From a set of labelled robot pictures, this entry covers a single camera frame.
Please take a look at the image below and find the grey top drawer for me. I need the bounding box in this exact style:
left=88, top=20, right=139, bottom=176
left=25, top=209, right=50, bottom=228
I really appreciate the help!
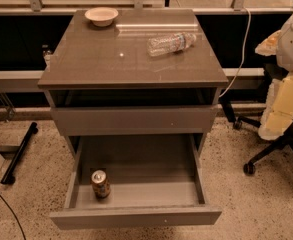
left=51, top=106, right=217, bottom=136

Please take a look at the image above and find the white hanging cable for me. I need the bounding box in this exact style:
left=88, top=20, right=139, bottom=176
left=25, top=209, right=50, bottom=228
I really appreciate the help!
left=218, top=7, right=252, bottom=99

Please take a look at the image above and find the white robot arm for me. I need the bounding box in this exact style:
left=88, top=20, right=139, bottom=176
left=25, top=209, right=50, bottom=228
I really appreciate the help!
left=255, top=14, right=293, bottom=140

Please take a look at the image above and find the black floor cable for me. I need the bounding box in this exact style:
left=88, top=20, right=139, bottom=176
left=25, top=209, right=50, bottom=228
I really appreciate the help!
left=0, top=173, right=28, bottom=240

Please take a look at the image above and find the grey drawer cabinet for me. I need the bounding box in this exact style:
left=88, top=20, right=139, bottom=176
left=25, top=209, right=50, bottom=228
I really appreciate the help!
left=38, top=9, right=228, bottom=151

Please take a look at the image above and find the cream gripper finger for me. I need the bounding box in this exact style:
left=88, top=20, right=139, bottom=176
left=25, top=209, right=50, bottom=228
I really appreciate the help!
left=255, top=30, right=281, bottom=56
left=258, top=73, right=293, bottom=140

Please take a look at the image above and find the clear plastic water bottle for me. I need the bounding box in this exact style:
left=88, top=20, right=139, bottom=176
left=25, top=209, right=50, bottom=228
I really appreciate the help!
left=147, top=32, right=197, bottom=57

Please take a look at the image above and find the orange soda can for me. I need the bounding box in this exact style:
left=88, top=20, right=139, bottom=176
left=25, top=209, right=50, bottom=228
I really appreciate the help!
left=91, top=170, right=110, bottom=198

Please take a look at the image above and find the open grey middle drawer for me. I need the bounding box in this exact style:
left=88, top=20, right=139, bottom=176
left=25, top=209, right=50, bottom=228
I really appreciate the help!
left=50, top=134, right=221, bottom=229

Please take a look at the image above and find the black office chair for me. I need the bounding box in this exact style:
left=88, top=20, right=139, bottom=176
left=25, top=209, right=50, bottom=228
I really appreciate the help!
left=233, top=64, right=293, bottom=175

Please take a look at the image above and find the white paper bowl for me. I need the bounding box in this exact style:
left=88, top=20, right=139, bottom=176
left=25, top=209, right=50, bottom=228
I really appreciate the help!
left=85, top=7, right=118, bottom=27

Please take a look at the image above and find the black floor stand bar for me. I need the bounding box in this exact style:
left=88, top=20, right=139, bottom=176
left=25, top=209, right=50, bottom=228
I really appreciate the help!
left=0, top=122, right=38, bottom=185

